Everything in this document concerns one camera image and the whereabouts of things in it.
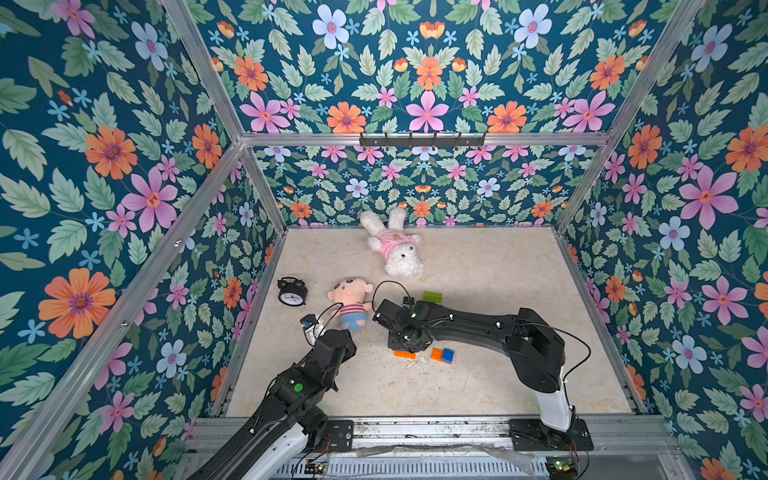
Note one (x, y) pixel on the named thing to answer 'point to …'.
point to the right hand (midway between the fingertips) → (397, 344)
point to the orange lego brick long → (405, 354)
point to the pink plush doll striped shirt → (351, 293)
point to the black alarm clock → (292, 292)
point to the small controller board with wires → (314, 468)
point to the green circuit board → (562, 467)
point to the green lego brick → (433, 296)
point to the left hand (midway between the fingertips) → (352, 335)
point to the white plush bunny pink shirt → (397, 248)
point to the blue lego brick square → (448, 355)
